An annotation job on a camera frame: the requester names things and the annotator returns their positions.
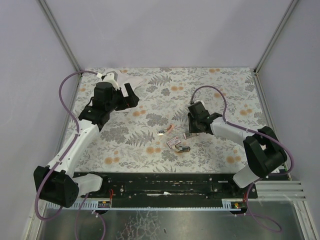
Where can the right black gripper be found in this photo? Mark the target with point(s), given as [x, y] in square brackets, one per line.
[194, 125]

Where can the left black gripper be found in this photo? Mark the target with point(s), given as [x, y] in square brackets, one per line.
[127, 99]

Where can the grey cardboard box sleeve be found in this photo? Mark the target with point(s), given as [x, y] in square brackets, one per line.
[188, 135]

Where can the red staple box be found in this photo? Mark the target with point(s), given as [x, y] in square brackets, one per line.
[174, 141]

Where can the beige brown stapler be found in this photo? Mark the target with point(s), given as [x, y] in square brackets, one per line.
[182, 149]

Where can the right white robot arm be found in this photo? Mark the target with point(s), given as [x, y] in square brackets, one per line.
[262, 148]

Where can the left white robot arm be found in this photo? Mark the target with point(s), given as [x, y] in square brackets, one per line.
[56, 183]

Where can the white cloth towel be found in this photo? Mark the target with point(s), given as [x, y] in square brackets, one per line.
[134, 81]

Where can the floral patterned table mat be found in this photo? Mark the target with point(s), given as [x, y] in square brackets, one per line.
[129, 142]

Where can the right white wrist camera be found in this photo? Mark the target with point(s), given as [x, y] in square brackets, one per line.
[198, 102]

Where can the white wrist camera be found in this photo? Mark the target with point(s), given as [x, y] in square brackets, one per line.
[198, 102]
[109, 77]

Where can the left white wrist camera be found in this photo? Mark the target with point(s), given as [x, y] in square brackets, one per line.
[109, 77]

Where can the white slotted cable duct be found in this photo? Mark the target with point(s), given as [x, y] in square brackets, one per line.
[158, 203]

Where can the aluminium cross rail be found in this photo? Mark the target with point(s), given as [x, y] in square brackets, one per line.
[280, 190]

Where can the left aluminium frame post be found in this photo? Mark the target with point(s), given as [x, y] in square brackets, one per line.
[47, 12]

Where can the aluminium frame post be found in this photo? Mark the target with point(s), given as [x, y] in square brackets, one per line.
[279, 29]
[47, 12]

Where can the right aluminium frame post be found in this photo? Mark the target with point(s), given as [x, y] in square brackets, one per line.
[279, 29]

